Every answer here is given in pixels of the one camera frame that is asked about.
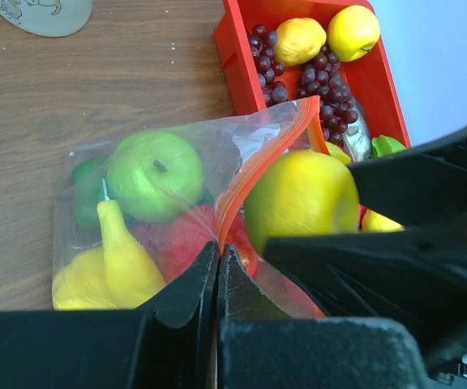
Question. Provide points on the purple grape bunch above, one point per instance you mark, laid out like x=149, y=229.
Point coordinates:
x=263, y=50
x=337, y=108

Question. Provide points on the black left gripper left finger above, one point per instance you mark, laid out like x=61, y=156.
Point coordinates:
x=164, y=343

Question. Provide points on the silver toy fish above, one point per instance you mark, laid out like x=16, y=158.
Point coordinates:
x=357, y=139

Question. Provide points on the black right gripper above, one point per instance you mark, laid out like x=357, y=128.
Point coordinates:
x=417, y=276

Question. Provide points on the pale yellow pear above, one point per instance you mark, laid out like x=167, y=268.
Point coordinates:
x=373, y=222

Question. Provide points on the red pomegranate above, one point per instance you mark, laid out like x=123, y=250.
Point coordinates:
x=174, y=246

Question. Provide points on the yellow banana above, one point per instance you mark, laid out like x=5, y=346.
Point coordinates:
x=131, y=274

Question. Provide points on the clear orange-trimmed zip bag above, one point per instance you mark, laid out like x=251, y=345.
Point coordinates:
x=235, y=152

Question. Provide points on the green-lined floral mug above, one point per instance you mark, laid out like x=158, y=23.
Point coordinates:
x=49, y=18

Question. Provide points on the red plastic tray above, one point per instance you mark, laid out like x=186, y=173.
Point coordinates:
x=369, y=78

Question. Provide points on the yellow lemon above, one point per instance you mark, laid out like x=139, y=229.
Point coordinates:
x=299, y=40

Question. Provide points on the green bell pepper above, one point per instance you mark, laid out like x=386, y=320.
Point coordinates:
x=88, y=192

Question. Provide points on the yellow-green lemon fruit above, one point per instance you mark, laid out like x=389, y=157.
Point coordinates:
x=304, y=193

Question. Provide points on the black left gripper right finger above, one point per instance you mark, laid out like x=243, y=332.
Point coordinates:
x=260, y=346

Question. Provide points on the yellow bell pepper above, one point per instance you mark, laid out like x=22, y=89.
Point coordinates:
x=81, y=285

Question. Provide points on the green apple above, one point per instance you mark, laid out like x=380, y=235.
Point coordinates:
x=155, y=176

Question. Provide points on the yellow-green starfruit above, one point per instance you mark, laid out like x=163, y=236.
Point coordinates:
x=385, y=145

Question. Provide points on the yellow orange fruit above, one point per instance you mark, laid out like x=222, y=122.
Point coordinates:
x=353, y=32

